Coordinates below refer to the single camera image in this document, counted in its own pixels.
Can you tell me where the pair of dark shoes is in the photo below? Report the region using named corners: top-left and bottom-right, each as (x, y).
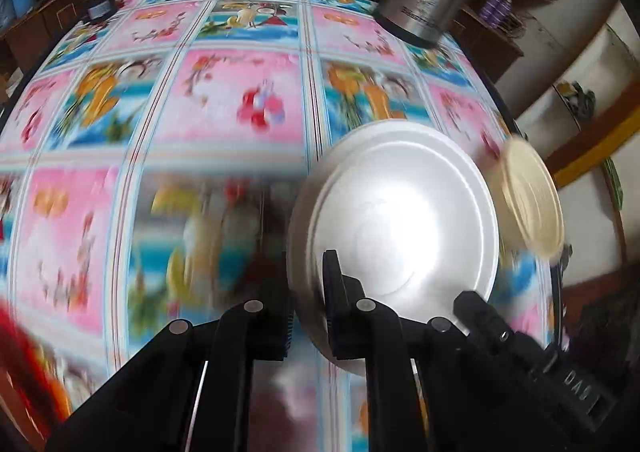
top-left (555, 81), bottom-right (596, 120)

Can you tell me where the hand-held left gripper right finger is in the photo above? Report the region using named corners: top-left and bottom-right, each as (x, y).
top-left (322, 249), bottom-right (576, 452)

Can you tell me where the small black jar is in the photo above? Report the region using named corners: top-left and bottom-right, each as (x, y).
top-left (82, 0), bottom-right (118, 23)

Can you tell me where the white bowl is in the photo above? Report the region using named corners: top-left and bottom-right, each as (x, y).
top-left (287, 121), bottom-right (501, 377)

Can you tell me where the small beige bowl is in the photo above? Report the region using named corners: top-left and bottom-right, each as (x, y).
top-left (492, 136), bottom-right (566, 260)

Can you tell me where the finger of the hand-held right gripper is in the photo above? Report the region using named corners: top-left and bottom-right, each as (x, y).
top-left (551, 247), bottom-right (572, 349)
top-left (452, 291), bottom-right (517, 354)

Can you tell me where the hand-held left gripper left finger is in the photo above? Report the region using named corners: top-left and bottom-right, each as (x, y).
top-left (45, 279), bottom-right (297, 452)

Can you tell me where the large red glass plate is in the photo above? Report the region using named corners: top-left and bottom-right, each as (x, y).
top-left (0, 302), bottom-right (66, 438)

